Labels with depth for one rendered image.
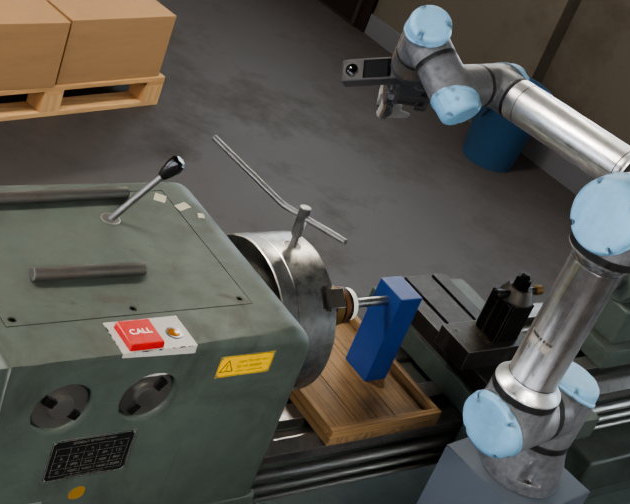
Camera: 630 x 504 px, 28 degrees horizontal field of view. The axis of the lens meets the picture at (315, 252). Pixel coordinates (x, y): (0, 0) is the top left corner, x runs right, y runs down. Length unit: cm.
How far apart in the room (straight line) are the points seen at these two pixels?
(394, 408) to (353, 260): 230
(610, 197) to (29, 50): 342
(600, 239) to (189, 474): 83
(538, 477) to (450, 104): 67
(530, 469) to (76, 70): 335
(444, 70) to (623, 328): 129
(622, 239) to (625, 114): 436
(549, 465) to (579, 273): 44
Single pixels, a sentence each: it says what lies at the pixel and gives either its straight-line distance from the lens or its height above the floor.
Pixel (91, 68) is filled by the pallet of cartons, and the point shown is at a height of 21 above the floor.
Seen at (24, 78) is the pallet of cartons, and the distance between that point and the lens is 505.
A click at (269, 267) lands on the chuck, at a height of 123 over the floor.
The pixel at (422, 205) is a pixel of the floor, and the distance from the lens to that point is 559.
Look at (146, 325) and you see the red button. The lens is 198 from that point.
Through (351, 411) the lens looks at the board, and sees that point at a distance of 263.
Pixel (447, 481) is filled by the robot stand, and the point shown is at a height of 104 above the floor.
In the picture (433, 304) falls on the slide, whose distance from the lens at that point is 293.
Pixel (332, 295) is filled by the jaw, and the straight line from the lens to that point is 238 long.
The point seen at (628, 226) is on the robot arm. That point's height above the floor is 170.
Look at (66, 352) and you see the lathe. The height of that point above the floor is 125.
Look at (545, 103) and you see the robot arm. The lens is 214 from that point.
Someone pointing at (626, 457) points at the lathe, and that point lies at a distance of 334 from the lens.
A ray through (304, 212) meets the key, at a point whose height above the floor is 132.
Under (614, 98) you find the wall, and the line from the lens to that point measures 625.
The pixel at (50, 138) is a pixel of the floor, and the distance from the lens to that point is 508.
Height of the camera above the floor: 241
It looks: 29 degrees down
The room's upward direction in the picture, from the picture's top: 22 degrees clockwise
